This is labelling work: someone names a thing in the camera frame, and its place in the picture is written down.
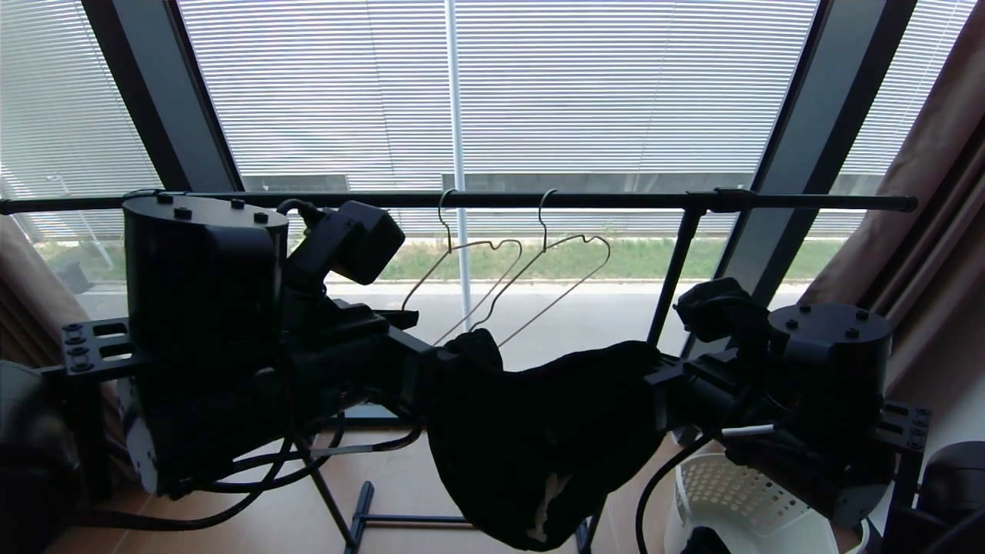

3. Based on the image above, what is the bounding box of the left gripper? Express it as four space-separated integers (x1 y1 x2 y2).
308 304 438 422

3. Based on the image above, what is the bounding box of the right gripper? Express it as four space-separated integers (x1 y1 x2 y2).
645 349 760 433

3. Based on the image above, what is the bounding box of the black garment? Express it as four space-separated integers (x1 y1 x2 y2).
422 326 669 552
680 526 733 554

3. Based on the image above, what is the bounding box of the white laundry basket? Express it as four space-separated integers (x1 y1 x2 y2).
662 452 872 554

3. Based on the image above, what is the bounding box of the pink clothes hanger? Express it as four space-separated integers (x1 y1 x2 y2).
399 188 525 349
468 188 613 349

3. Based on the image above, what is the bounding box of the black clothes rack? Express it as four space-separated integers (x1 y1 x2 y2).
0 188 920 554

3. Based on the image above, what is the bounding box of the brown curtain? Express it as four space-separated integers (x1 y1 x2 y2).
799 0 985 366
0 214 133 482

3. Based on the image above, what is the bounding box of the window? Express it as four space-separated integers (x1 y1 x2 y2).
0 0 985 429

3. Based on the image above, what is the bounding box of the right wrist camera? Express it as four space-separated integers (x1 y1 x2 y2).
673 276 772 349

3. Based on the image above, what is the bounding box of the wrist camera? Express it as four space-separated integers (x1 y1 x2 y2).
673 276 772 349
275 199 407 292

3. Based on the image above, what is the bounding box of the black cable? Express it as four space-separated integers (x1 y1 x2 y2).
634 422 774 554
68 414 426 533

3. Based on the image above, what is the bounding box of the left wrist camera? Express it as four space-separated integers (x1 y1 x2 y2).
275 199 407 292

